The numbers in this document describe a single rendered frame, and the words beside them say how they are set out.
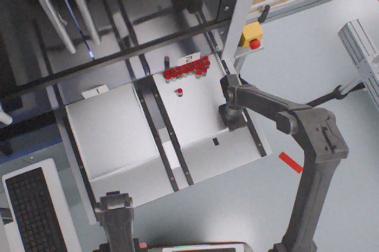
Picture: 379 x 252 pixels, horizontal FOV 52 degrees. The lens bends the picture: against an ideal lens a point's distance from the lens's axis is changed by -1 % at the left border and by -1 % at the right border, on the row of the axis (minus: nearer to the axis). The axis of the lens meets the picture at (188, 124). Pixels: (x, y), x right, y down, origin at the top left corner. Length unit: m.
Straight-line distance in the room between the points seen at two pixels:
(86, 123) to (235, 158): 0.56
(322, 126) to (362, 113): 1.81
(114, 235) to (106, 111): 0.71
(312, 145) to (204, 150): 0.68
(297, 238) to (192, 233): 1.35
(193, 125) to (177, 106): 0.10
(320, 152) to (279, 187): 1.57
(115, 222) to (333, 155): 0.47
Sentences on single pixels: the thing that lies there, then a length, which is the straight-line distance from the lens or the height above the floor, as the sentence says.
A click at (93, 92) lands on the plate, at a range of 1.35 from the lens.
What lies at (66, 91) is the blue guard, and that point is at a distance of 1.29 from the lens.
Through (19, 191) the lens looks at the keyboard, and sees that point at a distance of 1.55.
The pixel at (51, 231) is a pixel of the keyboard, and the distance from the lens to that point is 1.51.
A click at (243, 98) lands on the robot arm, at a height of 1.22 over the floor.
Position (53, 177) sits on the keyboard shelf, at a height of 0.80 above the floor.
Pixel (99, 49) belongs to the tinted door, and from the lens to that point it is 1.12.
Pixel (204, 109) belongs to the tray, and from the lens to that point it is 1.46.
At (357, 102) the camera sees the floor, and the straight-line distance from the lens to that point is 2.66.
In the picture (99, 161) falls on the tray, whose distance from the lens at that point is 1.43.
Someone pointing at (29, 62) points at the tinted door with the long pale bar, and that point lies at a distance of 1.09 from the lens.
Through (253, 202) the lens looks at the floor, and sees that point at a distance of 2.32.
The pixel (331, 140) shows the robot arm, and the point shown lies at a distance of 0.83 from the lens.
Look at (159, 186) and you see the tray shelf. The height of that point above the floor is 0.88.
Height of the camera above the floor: 2.27
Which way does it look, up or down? 75 degrees down
